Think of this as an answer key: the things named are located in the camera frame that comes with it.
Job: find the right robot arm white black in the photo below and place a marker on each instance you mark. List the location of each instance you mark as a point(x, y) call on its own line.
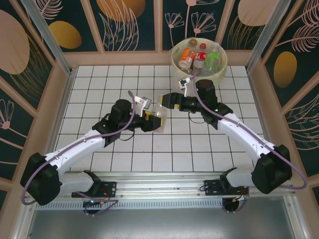
point(244, 134)

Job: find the pale green bin liner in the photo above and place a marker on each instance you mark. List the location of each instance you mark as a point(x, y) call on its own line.
point(221, 74)

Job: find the orange label bottle brown cap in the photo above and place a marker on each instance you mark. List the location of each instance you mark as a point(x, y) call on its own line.
point(187, 54)

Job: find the cream plastic bin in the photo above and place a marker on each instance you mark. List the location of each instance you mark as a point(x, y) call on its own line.
point(211, 79)

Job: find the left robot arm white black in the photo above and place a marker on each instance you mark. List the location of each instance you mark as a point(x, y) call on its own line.
point(79, 147)

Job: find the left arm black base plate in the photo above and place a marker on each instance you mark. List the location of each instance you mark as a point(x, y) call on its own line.
point(111, 186)

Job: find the red label cola bottle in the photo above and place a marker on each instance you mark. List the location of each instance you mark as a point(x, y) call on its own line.
point(200, 56)

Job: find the aluminium frame post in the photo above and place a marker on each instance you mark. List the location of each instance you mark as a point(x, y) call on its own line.
point(266, 35)
point(49, 42)

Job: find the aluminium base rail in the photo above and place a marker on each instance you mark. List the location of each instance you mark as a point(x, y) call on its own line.
point(162, 186)

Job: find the clear bottle green label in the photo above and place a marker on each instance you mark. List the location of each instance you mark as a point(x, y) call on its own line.
point(213, 58)

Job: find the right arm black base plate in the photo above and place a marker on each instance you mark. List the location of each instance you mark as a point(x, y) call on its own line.
point(211, 186)

